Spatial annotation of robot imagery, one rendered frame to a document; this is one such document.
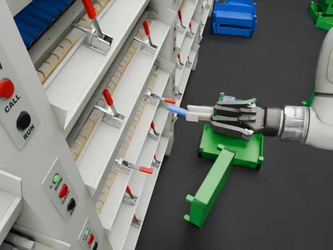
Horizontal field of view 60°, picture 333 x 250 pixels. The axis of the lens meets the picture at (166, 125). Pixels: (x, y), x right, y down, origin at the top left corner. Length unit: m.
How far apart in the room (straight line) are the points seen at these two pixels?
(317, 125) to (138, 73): 0.44
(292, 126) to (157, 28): 0.48
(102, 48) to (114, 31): 0.06
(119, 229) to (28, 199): 0.57
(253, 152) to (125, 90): 0.96
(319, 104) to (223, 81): 1.19
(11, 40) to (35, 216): 0.22
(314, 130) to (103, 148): 0.47
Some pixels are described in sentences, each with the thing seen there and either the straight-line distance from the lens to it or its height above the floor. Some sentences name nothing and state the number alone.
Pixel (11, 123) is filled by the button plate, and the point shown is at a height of 0.99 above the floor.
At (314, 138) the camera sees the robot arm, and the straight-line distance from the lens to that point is 0.75.
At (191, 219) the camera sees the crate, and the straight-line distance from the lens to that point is 1.26.
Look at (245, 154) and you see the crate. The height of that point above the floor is 0.00.
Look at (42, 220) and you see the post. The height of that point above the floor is 0.84.
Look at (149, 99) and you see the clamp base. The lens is 0.94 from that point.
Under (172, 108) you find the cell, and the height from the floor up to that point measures 0.64.
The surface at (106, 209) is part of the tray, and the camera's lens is 0.74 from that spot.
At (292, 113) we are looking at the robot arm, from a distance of 0.74.
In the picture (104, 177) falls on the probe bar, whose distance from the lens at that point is 0.74.
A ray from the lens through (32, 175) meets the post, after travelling 0.37.
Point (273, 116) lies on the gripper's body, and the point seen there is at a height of 0.69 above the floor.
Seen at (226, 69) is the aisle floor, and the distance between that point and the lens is 1.97.
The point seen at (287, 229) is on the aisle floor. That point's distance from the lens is 1.38.
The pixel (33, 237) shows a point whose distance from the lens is 0.51.
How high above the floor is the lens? 1.20
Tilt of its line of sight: 49 degrees down
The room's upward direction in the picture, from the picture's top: straight up
